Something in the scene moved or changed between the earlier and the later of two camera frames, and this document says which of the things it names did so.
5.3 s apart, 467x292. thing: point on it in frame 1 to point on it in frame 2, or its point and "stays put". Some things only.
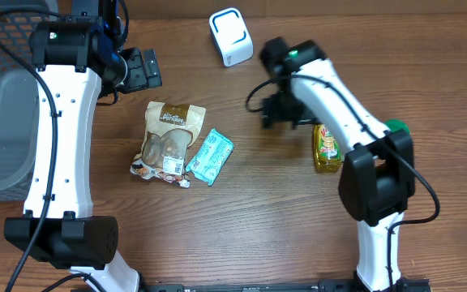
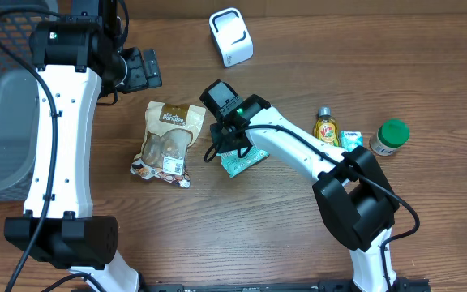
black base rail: [404, 285] stays put
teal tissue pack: [209, 159] to [233, 163]
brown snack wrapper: [169, 129] stays put
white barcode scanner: [230, 33] stays put
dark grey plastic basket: [5, 100] stays put
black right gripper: [274, 112] to [220, 138]
